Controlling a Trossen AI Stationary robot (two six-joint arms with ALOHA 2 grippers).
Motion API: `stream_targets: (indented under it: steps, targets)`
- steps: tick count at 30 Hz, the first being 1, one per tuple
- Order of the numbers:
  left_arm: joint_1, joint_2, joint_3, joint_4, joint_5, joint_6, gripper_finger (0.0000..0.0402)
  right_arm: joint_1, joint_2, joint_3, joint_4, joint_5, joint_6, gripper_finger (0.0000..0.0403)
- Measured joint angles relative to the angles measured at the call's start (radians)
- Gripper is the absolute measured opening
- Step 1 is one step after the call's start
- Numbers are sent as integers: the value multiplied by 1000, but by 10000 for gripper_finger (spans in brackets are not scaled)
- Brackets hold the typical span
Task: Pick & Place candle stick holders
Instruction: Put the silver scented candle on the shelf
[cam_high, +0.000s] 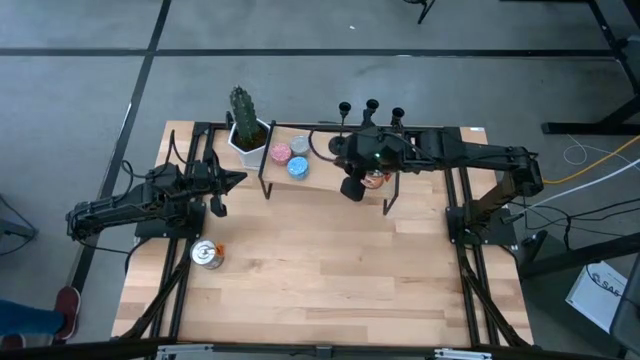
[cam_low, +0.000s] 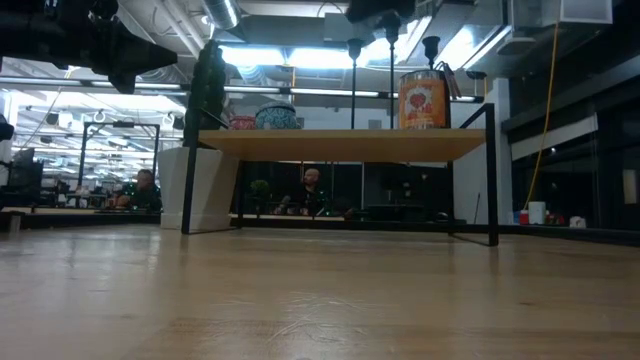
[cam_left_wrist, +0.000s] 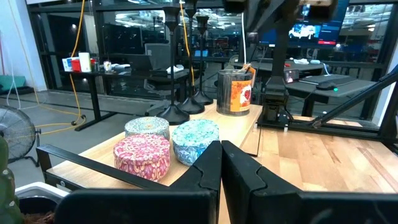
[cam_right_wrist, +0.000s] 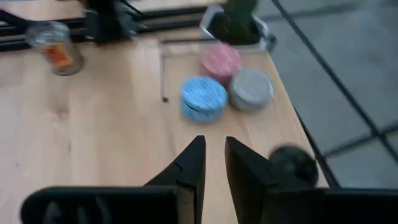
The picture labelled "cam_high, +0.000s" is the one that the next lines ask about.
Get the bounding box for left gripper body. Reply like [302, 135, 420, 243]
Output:
[188, 159, 228, 218]

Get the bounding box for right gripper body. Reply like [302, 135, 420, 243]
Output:
[339, 128, 404, 203]

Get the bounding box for tall black candlestick holder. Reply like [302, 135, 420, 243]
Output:
[360, 98, 380, 130]

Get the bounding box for pink patterned candle tin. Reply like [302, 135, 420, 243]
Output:
[270, 142, 293, 167]

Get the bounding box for wooden shelf riser black legs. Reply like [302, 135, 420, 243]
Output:
[257, 119, 404, 217]

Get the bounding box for blue patterned candle tin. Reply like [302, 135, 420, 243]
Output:
[286, 156, 310, 181]

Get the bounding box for white speckled bowl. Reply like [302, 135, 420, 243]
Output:
[289, 135, 311, 158]

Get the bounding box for black chair base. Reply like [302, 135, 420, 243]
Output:
[403, 0, 437, 25]

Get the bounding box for person's red shoe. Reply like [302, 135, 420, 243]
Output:
[53, 286, 81, 341]
[0, 333, 26, 351]

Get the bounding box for white printed cardboard box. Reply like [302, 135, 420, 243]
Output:
[564, 259, 629, 335]

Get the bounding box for black aluminium table frame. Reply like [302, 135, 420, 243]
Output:
[112, 112, 535, 351]

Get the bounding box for yellow extension cable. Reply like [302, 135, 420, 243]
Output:
[542, 134, 640, 186]

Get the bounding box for silver camera mounting rail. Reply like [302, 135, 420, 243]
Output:
[154, 342, 494, 360]

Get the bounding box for white cable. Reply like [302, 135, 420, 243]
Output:
[529, 133, 640, 209]

